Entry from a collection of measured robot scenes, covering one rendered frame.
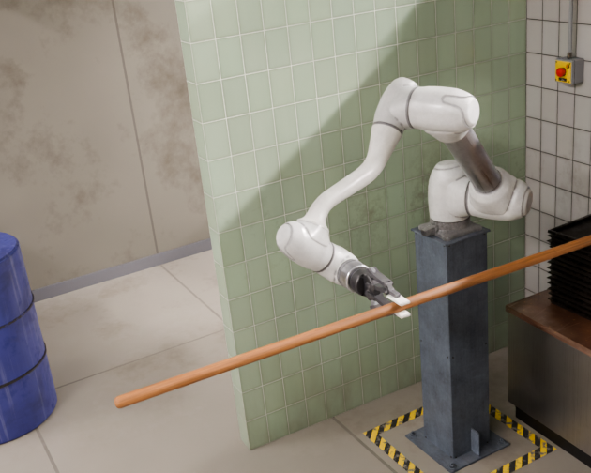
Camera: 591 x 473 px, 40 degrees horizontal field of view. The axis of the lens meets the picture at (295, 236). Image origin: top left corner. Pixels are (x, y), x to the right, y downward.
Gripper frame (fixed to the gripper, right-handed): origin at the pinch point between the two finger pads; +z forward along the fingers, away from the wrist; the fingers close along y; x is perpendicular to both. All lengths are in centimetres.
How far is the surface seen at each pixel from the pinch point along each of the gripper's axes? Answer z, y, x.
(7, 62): -346, -32, 43
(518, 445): -55, 120, -91
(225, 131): -119, -25, -2
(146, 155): -349, 43, -31
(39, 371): -202, 94, 79
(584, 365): -29, 70, -100
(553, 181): -103, 28, -153
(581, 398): -30, 86, -100
